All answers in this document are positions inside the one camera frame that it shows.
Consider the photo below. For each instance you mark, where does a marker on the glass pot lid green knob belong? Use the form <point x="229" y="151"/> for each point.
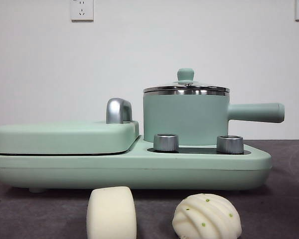
<point x="186" y="74"/>

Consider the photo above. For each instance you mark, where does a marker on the ribbed white bun green specks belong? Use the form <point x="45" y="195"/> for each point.
<point x="206" y="219"/>

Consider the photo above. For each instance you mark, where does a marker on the silver control knob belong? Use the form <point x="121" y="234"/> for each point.
<point x="229" y="144"/>
<point x="165" y="143"/>

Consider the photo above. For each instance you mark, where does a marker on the mint green griddle lid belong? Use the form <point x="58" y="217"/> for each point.
<point x="64" y="137"/>

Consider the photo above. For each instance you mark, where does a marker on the plain white steamed bun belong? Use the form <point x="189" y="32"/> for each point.
<point x="110" y="214"/>

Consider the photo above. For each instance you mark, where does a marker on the mint green breakfast machine base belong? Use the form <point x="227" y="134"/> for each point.
<point x="139" y="171"/>

